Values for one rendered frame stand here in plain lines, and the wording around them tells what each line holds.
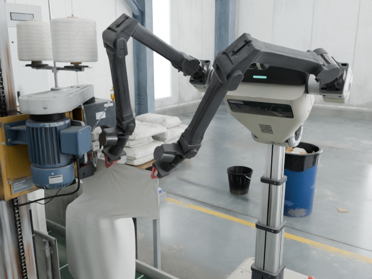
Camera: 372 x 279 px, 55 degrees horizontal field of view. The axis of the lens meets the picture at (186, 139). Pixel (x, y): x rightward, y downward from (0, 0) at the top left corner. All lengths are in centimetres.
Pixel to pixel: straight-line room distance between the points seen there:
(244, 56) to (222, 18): 918
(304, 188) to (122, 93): 248
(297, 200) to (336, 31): 627
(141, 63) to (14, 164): 628
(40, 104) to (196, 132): 53
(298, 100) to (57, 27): 94
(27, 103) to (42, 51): 36
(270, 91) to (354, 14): 781
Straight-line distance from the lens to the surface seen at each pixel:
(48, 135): 131
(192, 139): 128
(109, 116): 173
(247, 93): 157
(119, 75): 140
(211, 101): 115
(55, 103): 128
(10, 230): 163
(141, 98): 769
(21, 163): 151
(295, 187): 355
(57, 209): 275
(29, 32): 160
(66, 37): 138
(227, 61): 108
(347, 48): 927
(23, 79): 543
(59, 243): 249
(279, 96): 151
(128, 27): 134
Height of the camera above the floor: 158
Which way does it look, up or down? 14 degrees down
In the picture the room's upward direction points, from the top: straight up
